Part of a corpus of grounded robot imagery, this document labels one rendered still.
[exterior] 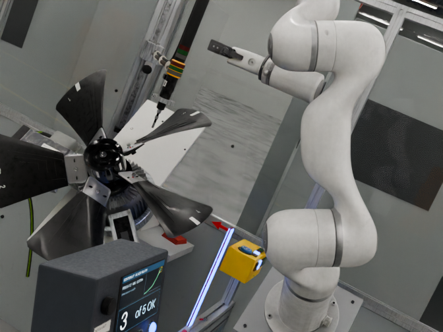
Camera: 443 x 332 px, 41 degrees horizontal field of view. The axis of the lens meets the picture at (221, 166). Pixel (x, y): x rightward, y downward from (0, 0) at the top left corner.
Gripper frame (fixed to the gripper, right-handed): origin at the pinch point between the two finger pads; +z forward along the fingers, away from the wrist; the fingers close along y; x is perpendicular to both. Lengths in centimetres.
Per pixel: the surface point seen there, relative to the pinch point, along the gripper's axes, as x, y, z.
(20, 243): -120, 70, 85
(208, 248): -78, 70, -2
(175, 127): -27.9, 11.0, 7.7
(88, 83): -27, 11, 43
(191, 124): -25.2, 12.2, 3.6
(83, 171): -50, -3, 25
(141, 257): -39, -67, -28
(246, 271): -62, 21, -30
